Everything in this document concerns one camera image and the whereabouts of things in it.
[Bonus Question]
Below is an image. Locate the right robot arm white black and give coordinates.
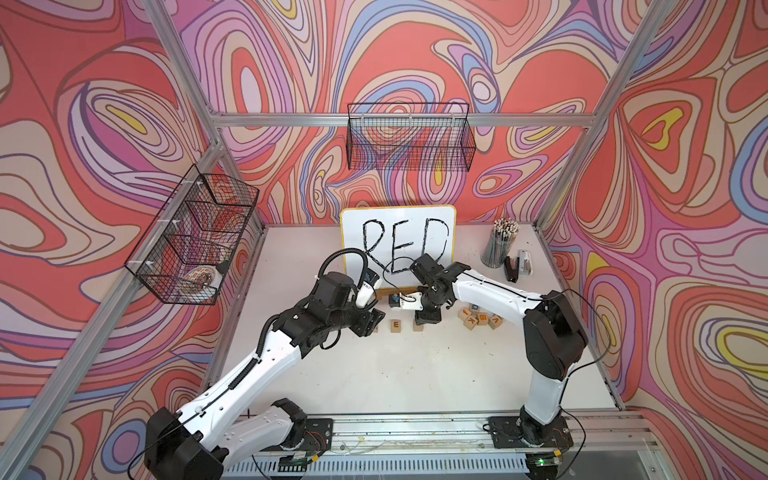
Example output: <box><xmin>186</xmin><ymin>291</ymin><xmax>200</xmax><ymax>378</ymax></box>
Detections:
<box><xmin>390</xmin><ymin>254</ymin><xmax>589</xmax><ymax>447</ymax></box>

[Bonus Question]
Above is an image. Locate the black wire basket back wall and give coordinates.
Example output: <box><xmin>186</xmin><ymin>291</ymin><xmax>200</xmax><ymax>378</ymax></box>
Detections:
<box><xmin>346</xmin><ymin>100</ymin><xmax>477</xmax><ymax>172</ymax></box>

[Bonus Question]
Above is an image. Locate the black wire basket left wall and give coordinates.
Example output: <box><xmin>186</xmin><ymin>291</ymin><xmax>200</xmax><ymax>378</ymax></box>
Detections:
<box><xmin>124</xmin><ymin>166</ymin><xmax>259</xmax><ymax>306</ymax></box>

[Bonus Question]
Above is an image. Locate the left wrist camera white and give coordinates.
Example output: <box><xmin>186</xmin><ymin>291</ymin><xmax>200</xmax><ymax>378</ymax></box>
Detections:
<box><xmin>355</xmin><ymin>268</ymin><xmax>382</xmax><ymax>310</ymax></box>

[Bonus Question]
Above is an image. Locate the tape roll in basket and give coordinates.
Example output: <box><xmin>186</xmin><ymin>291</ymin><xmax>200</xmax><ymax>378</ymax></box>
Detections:
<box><xmin>179</xmin><ymin>265</ymin><xmax>221</xmax><ymax>299</ymax></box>

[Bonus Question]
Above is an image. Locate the black stapler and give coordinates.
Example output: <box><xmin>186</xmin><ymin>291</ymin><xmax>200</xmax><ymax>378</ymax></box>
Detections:
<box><xmin>503</xmin><ymin>256</ymin><xmax>519</xmax><ymax>283</ymax></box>

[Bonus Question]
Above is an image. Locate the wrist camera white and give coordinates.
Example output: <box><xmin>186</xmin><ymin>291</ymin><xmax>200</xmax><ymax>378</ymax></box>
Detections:
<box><xmin>388</xmin><ymin>292</ymin><xmax>424</xmax><ymax>311</ymax></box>
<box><xmin>355</xmin><ymin>268</ymin><xmax>382</xmax><ymax>310</ymax></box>

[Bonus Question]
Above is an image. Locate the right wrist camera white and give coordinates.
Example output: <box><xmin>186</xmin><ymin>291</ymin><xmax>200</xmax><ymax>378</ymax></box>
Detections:
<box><xmin>388</xmin><ymin>292</ymin><xmax>424</xmax><ymax>311</ymax></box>

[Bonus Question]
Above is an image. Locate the pile of wooden letter blocks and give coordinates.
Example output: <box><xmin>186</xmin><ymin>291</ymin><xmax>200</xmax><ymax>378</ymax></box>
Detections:
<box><xmin>457</xmin><ymin>304</ymin><xmax>504</xmax><ymax>330</ymax></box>

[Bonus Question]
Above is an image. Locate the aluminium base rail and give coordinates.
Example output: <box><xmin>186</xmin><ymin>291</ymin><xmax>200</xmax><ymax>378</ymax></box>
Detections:
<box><xmin>224</xmin><ymin>410</ymin><xmax>674</xmax><ymax>479</ymax></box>

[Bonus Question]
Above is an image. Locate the whiteboard with word RED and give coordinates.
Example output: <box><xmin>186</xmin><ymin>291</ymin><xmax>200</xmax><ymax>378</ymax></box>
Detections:
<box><xmin>340</xmin><ymin>205</ymin><xmax>457</xmax><ymax>290</ymax></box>

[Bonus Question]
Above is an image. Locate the mesh cup with pencils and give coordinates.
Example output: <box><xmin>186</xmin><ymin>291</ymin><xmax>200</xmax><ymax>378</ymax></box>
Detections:
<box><xmin>481</xmin><ymin>218</ymin><xmax>519</xmax><ymax>268</ymax></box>

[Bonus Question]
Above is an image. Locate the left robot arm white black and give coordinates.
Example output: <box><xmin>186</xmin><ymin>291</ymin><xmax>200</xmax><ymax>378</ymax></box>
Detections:
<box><xmin>131</xmin><ymin>248</ymin><xmax>384</xmax><ymax>479</ymax></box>

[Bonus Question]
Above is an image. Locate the black wire basket wall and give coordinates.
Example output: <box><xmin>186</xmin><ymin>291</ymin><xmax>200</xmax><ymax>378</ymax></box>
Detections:
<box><xmin>346</xmin><ymin>100</ymin><xmax>477</xmax><ymax>172</ymax></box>
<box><xmin>124</xmin><ymin>166</ymin><xmax>259</xmax><ymax>306</ymax></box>

